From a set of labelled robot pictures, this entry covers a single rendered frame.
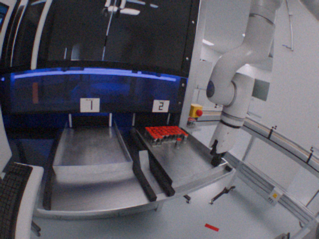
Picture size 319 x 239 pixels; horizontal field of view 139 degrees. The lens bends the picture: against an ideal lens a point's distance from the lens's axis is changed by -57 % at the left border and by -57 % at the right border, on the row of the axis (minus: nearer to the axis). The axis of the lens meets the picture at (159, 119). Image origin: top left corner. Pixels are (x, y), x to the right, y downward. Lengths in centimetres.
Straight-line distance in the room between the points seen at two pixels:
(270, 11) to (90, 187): 69
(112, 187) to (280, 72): 194
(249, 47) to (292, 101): 150
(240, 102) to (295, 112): 147
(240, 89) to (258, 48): 13
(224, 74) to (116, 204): 42
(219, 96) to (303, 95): 156
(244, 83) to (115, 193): 47
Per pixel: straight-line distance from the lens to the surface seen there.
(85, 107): 61
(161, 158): 54
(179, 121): 79
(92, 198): 39
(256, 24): 42
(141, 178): 41
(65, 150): 57
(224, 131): 44
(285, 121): 185
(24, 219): 51
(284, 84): 189
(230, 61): 36
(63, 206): 39
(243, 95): 42
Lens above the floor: 119
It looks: 20 degrees down
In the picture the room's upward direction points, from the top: 10 degrees clockwise
